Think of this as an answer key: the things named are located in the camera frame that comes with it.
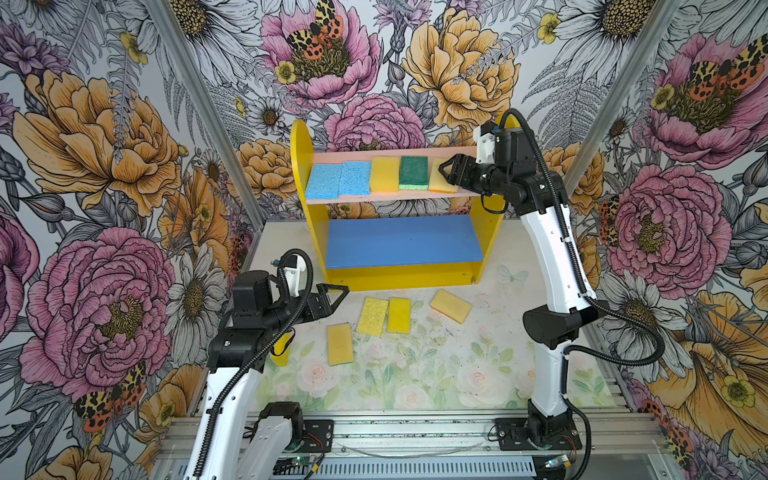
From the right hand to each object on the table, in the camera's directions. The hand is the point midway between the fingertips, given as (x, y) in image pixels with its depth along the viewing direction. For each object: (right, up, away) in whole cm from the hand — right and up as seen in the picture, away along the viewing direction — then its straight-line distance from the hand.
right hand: (448, 179), depth 73 cm
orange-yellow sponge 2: (+5, -35, +24) cm, 42 cm away
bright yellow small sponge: (-11, -38, +23) cm, 46 cm away
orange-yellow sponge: (-29, -45, +16) cm, 56 cm away
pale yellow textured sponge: (-20, -38, +21) cm, 48 cm away
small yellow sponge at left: (-44, -48, +13) cm, 66 cm away
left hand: (-26, -29, -4) cm, 39 cm away
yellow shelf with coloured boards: (-15, -5, +55) cm, 57 cm away
